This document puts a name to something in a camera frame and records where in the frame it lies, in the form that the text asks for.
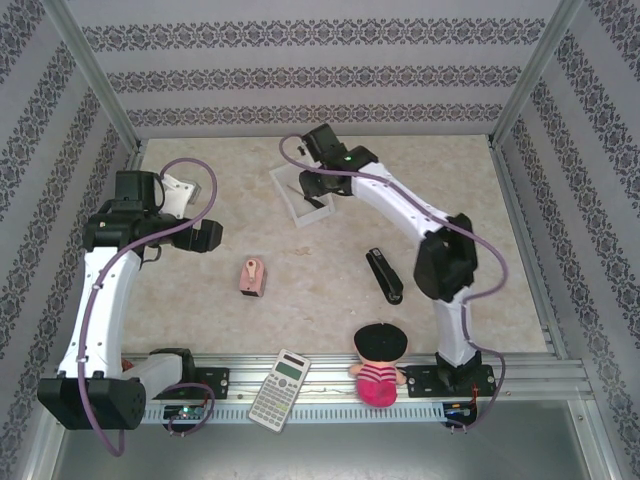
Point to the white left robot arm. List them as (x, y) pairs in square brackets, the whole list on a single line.
[(100, 310)]

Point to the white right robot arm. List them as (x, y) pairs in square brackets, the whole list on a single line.
[(390, 195)]

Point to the white rectangular bin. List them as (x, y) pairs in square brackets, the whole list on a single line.
[(307, 217)]

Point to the pink pencil sharpener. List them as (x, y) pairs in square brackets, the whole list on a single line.
[(252, 280)]

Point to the black stapler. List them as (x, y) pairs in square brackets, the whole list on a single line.
[(385, 275)]

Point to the white scientific calculator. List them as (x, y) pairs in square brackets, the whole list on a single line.
[(280, 390)]

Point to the plush doll with black hair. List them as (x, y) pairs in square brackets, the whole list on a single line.
[(380, 345)]

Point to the small circuit board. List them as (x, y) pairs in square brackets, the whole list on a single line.
[(460, 412), (186, 412)]

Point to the aluminium side rail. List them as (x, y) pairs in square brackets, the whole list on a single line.
[(532, 250), (135, 160)]

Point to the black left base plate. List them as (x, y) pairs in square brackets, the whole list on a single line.
[(212, 382)]

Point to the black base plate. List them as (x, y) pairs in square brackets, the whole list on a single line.
[(212, 382), (425, 380)]

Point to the aluminium frame post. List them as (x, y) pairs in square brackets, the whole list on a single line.
[(541, 70), (92, 70)]

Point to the aluminium mounting rail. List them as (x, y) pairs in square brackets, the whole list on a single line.
[(330, 380)]

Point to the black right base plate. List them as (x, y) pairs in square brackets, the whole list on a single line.
[(425, 380)]

